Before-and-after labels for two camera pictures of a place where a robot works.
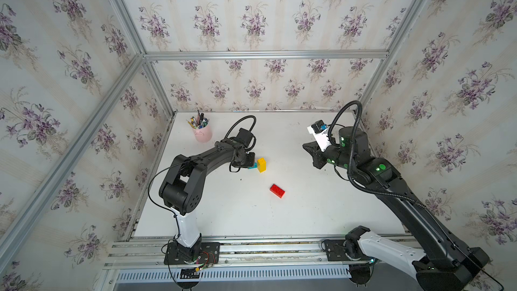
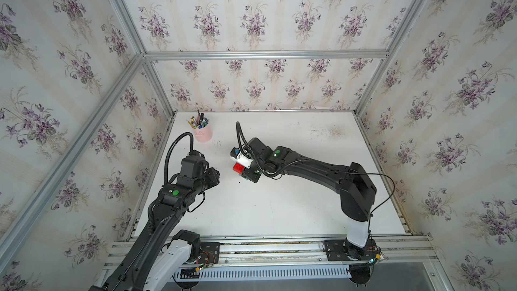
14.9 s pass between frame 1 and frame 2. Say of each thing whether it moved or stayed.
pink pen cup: stayed
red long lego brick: moved
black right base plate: stayed
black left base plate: stayed
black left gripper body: moved
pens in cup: stayed
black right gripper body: moved
